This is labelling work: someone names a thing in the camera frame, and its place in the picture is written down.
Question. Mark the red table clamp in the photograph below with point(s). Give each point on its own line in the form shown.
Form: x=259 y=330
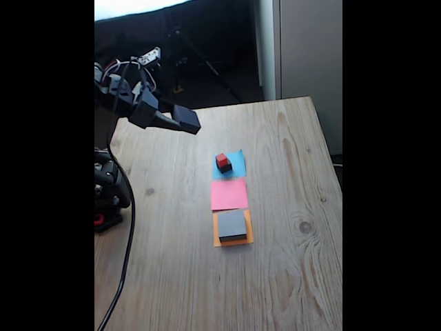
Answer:
x=99 y=220

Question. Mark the small gripper camera board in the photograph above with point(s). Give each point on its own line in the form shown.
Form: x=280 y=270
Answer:
x=150 y=57

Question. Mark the pink paper sheet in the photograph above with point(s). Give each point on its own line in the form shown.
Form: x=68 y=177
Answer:
x=229 y=194

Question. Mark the medium black cube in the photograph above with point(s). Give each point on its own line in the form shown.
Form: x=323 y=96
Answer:
x=187 y=119

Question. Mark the black light stand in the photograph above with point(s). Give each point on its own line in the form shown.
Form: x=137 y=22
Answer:
x=113 y=45

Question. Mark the blue paper sheet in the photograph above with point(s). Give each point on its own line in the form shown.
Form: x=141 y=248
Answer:
x=239 y=165

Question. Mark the white cabinet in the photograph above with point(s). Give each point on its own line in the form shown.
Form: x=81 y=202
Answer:
x=310 y=51

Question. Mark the black tripod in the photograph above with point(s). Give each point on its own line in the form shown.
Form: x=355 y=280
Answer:
x=206 y=65

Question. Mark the small black cube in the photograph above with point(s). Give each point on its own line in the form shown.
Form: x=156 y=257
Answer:
x=226 y=168

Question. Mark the small red cube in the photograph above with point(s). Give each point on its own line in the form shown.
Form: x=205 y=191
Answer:
x=221 y=159

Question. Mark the orange paper sheet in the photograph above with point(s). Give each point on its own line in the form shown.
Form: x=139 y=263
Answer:
x=250 y=234

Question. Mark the large grey cube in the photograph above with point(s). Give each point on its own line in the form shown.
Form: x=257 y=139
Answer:
x=231 y=224

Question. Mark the bright white light panel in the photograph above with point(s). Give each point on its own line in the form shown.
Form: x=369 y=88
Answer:
x=131 y=7

